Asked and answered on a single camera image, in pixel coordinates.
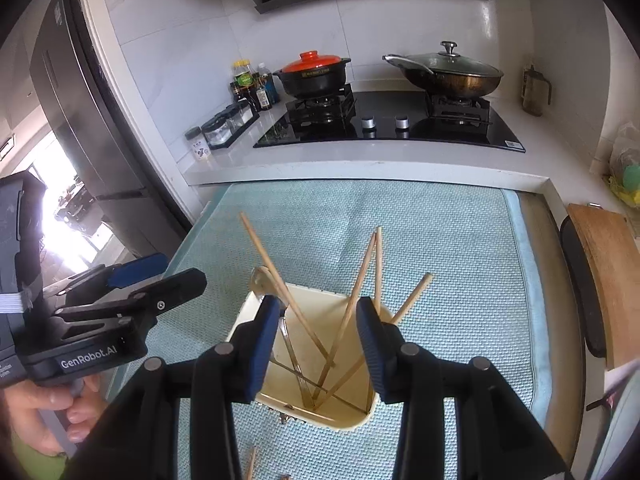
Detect person's left hand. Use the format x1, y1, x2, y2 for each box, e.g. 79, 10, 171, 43
2, 375, 106, 456

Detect cream utensil holder box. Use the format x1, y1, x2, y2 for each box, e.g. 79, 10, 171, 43
228, 284, 378, 430

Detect teal woven table mat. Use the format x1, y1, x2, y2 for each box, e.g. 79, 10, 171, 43
106, 179, 544, 480

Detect white spice jar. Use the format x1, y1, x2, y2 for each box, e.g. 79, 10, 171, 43
183, 127, 210, 162

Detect sauce bottles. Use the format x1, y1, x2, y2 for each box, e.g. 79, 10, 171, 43
231, 58, 280, 112

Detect black gas stove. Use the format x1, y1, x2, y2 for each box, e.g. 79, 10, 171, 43
255, 86, 525, 153

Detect dark grey refrigerator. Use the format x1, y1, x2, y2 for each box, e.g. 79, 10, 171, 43
30, 0, 191, 257

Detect black pot orange lid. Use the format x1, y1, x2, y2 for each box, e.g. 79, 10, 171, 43
273, 50, 352, 100

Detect wooden cutting board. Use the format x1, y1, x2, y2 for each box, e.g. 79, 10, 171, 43
567, 204, 639, 370

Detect wok with glass lid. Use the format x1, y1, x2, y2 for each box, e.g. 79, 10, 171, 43
382, 41, 503, 100

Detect plastic bag with produce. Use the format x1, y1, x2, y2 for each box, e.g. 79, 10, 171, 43
606, 122, 640, 209

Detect dark glass kettle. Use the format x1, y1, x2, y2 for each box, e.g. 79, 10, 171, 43
521, 65, 552, 117

